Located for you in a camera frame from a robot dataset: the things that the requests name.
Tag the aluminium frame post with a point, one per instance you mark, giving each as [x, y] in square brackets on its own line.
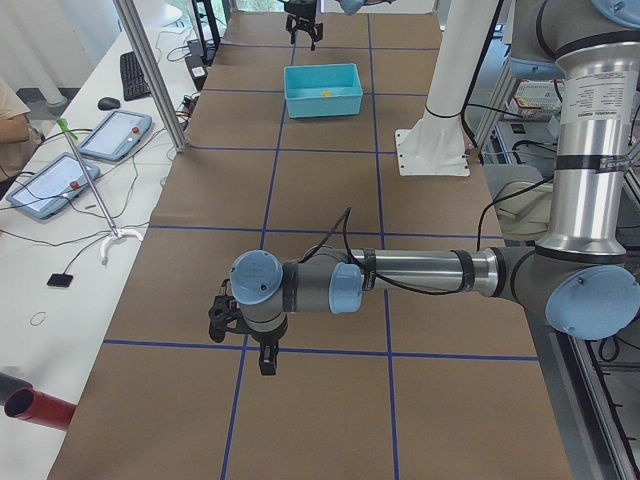
[138, 39]

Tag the black keyboard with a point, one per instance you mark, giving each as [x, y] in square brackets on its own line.
[134, 85]

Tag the red cylinder bottle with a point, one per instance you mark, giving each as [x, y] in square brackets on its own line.
[39, 408]

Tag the small black square device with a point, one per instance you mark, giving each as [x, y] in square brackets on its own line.
[60, 280]

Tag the teach pendant tablet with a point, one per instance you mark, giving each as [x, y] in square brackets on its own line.
[51, 189]
[116, 135]

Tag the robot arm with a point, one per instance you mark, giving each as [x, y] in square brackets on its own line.
[573, 277]
[349, 7]

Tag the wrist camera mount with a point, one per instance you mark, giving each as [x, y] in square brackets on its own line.
[225, 315]

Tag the black computer mouse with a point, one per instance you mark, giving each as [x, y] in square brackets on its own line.
[108, 103]

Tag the teal plastic bin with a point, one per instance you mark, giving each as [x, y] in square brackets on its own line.
[304, 84]

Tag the near teach pendant tablet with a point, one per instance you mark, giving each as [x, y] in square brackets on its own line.
[51, 189]

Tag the far teach pendant tablet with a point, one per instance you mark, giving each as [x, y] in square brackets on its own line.
[116, 135]

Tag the reacher grabber stick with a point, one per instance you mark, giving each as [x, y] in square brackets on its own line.
[116, 234]

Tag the white camera stand pole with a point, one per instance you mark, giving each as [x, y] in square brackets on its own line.
[435, 146]

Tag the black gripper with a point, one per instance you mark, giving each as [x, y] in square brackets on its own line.
[302, 10]
[267, 341]

